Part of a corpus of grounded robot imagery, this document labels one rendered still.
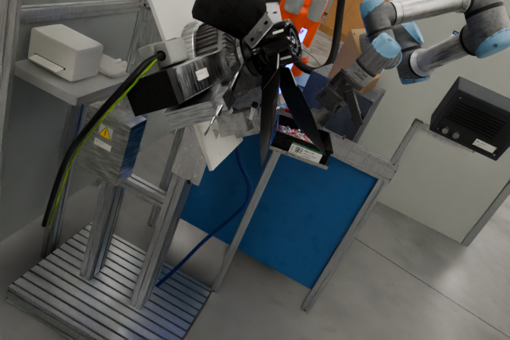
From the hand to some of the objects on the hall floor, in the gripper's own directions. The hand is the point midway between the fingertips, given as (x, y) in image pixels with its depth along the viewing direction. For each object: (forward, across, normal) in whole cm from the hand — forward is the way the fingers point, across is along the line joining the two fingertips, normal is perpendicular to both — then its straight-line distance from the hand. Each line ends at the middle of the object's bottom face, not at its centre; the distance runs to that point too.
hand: (315, 130), depth 137 cm
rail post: (+109, -35, -23) cm, 116 cm away
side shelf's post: (+116, +12, -44) cm, 124 cm away
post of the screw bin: (+96, -17, +19) cm, 99 cm away
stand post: (+102, +14, -1) cm, 103 cm away
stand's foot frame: (+105, +14, -10) cm, 106 cm away
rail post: (+83, -35, +60) cm, 108 cm away
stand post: (+109, +14, -23) cm, 112 cm away
